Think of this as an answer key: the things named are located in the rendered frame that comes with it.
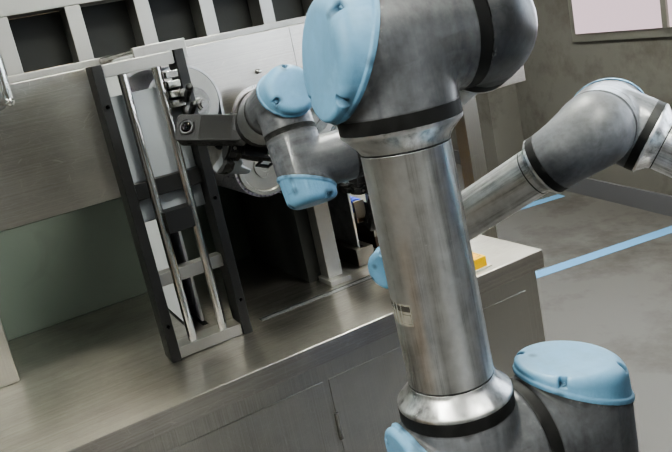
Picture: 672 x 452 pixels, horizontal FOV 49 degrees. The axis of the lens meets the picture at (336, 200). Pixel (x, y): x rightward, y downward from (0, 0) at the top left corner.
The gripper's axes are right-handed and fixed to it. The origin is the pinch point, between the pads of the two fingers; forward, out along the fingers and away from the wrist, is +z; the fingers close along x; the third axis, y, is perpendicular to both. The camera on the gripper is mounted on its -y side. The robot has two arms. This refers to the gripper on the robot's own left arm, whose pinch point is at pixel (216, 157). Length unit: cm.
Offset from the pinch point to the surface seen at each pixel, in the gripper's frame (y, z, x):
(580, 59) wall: 267, 210, 165
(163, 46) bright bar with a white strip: -10.3, 4.6, 21.3
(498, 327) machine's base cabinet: 62, 6, -26
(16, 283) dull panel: -31, 53, -18
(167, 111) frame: -9.2, -0.5, 6.8
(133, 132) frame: -14.4, 0.7, 2.5
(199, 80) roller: -2.1, 10.5, 18.5
